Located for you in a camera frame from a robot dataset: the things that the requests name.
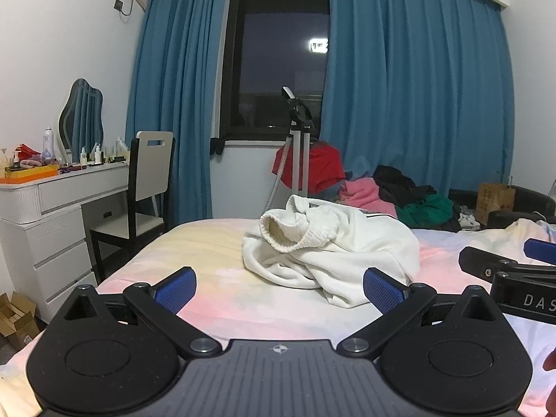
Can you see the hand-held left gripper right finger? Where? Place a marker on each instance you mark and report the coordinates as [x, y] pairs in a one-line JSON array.
[[384, 291]]

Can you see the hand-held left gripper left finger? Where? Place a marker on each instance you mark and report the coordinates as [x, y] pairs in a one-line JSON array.
[[176, 289]]

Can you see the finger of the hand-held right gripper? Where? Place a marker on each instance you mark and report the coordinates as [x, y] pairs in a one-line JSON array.
[[482, 260], [541, 249]]

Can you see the white sweatshirt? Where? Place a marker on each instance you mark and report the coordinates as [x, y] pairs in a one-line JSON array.
[[347, 243]]

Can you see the person's right hand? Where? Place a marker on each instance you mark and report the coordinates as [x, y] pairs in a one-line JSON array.
[[551, 359]]

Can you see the white and black garment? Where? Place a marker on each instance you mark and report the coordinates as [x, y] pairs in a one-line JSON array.
[[469, 221]]

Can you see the black sofa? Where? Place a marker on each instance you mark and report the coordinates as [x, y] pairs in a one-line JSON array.
[[530, 202]]

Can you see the brown paper bag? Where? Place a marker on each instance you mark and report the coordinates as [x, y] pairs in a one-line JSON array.
[[493, 202]]

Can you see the green garment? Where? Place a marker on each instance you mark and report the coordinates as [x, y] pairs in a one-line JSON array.
[[430, 208]]

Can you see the black and white chair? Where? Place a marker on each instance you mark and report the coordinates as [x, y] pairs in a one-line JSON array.
[[150, 169]]

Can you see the white vanity desk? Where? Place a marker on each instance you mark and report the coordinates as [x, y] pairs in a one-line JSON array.
[[56, 234]]

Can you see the red garment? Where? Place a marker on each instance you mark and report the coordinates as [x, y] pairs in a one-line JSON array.
[[325, 165]]

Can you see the black curtain holder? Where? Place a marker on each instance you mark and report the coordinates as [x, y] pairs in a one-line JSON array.
[[217, 146]]

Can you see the row of cosmetic bottles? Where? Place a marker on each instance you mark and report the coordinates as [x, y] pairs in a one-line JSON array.
[[102, 154]]

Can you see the cardboard box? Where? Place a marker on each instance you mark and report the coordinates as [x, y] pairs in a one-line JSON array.
[[21, 325]]

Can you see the garment steamer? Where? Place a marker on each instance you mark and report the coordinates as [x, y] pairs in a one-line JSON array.
[[299, 156]]

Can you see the orange tray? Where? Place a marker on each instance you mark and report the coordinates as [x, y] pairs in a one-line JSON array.
[[30, 175]]

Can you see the white spray bottle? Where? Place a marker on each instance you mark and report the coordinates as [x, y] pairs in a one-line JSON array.
[[48, 143]]

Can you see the wavy vanity mirror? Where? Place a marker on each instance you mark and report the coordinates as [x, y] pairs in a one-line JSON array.
[[82, 113]]

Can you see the blue curtain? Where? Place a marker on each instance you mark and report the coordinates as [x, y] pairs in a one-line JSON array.
[[412, 74], [173, 74]]

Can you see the dark window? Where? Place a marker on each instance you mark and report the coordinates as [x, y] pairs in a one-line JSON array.
[[269, 74]]

